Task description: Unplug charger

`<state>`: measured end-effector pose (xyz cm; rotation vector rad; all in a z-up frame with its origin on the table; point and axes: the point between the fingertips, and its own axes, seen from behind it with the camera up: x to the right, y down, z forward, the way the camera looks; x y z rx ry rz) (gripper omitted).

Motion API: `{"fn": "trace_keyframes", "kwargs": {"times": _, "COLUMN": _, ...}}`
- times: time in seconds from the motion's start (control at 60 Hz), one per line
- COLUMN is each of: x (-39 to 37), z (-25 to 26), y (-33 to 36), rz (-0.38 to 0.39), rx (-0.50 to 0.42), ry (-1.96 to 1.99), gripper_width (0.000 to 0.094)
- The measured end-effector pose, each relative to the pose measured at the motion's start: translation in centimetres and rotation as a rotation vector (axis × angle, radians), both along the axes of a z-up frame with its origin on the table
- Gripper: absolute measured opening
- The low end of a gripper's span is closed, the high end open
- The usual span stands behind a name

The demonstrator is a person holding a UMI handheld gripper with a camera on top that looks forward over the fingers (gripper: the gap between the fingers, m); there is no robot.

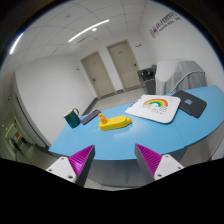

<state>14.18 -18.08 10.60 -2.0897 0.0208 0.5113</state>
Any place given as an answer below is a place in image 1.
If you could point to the beige door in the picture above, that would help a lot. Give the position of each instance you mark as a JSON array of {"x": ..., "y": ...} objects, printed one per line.
[
  {"x": 124, "y": 66},
  {"x": 98, "y": 75}
]

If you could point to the teal mug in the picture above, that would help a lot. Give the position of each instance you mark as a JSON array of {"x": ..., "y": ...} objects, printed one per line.
[{"x": 72, "y": 118}]

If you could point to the yellow power strip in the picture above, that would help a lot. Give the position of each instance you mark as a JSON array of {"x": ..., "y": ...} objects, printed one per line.
[{"x": 115, "y": 123}]

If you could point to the black tablet case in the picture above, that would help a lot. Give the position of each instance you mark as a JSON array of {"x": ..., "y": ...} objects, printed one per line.
[{"x": 191, "y": 104}]

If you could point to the blue table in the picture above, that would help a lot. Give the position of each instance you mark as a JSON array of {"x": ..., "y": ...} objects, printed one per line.
[{"x": 186, "y": 135}]

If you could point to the grey covered equipment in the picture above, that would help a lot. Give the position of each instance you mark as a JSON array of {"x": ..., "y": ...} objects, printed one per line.
[{"x": 174, "y": 75}]

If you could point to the right beige door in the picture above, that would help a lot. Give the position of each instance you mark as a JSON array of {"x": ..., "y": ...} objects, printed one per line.
[{"x": 124, "y": 66}]

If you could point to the wall logo sign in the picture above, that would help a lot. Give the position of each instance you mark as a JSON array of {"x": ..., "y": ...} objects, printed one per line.
[{"x": 163, "y": 23}]

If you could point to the long ceiling light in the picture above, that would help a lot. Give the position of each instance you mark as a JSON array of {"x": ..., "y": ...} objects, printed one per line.
[{"x": 88, "y": 29}]

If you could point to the dark grey cabinet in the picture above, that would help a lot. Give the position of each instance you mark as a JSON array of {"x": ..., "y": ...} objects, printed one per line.
[{"x": 147, "y": 79}]

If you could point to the white rainbow board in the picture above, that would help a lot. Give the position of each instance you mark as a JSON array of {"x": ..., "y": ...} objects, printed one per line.
[{"x": 158, "y": 108}]

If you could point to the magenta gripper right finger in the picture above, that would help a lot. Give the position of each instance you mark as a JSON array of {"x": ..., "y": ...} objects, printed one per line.
[{"x": 153, "y": 165}]

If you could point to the purple phone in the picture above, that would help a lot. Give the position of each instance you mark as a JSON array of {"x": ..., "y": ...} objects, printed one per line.
[{"x": 90, "y": 117}]

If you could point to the left beige door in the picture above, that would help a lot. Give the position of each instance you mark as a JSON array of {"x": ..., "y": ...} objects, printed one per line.
[{"x": 98, "y": 75}]

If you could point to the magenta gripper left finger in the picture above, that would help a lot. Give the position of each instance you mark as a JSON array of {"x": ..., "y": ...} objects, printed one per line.
[{"x": 74, "y": 168}]

